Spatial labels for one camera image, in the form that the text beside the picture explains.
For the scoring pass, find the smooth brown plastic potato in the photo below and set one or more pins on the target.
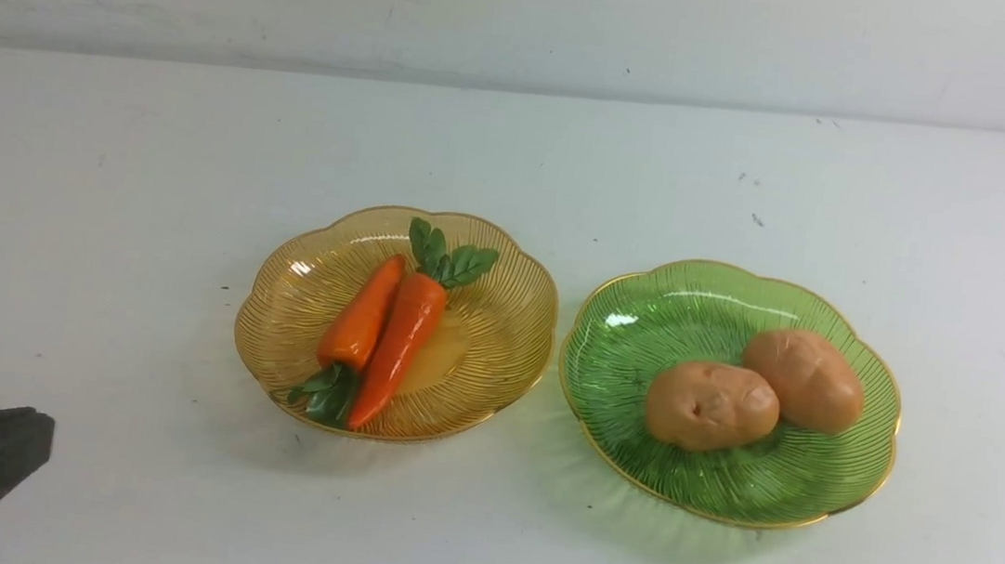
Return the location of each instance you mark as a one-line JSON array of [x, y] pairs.
[[817, 387]]

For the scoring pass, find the brown plastic potato with dimple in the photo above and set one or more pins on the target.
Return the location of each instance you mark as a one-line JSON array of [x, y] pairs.
[[705, 407]]

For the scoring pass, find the orange plastic carrot leaves up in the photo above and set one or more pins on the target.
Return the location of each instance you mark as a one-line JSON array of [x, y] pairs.
[[416, 312]]

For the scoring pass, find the green ribbed glass plate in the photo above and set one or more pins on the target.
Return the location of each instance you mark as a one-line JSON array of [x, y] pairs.
[[634, 327]]

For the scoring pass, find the orange plastic carrot leaves down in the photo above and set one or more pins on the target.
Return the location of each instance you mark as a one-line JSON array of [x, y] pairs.
[[346, 348]]

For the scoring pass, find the amber ribbed glass plate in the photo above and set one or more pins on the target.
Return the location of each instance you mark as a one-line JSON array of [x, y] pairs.
[[491, 346]]

